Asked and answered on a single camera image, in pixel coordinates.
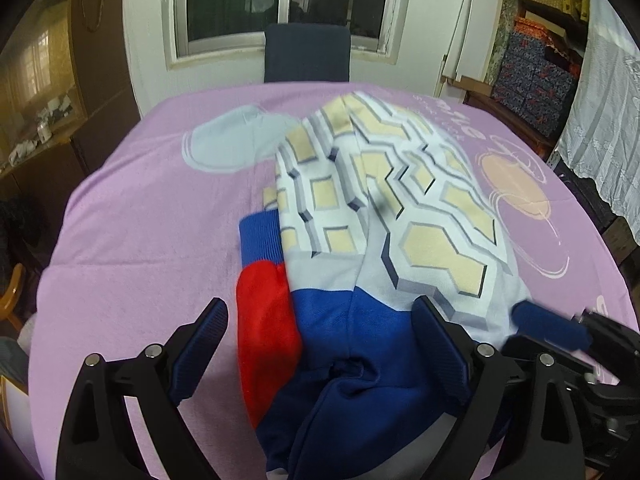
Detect blue red white hoodie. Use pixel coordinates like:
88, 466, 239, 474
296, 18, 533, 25
236, 92, 528, 479

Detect wooden armchair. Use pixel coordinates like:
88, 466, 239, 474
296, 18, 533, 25
0, 263, 26, 333

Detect white lace curtain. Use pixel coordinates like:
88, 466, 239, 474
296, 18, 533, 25
558, 0, 640, 238

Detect pink printed bed sheet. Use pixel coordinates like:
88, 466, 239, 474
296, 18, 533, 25
29, 84, 639, 479

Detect low wooden side cabinet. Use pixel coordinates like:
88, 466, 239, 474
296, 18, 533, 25
464, 91, 554, 162

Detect dark patterned gift boxes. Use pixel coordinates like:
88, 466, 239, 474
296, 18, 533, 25
491, 18, 582, 139

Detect wooden glass display cabinet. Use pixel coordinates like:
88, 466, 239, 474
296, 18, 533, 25
0, 0, 141, 201

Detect dark blue chair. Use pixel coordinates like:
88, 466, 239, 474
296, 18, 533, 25
264, 23, 352, 84

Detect sliding glass window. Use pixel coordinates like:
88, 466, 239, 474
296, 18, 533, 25
163, 0, 409, 64

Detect white board against wall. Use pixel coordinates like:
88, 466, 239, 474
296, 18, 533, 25
434, 0, 502, 101

